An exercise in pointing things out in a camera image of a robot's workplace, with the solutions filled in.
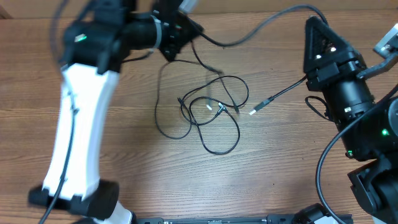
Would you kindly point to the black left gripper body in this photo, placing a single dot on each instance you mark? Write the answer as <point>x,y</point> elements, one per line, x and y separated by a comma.
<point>170,40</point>

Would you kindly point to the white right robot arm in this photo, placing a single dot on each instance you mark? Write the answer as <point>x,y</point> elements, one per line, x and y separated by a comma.
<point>368,129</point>

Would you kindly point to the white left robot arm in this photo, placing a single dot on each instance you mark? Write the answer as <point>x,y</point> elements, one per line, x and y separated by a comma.
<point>96,44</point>

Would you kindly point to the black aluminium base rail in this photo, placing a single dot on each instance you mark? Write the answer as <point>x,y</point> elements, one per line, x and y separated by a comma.
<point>270,219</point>

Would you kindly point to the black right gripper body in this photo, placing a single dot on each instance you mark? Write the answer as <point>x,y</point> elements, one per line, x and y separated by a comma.
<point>317,81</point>

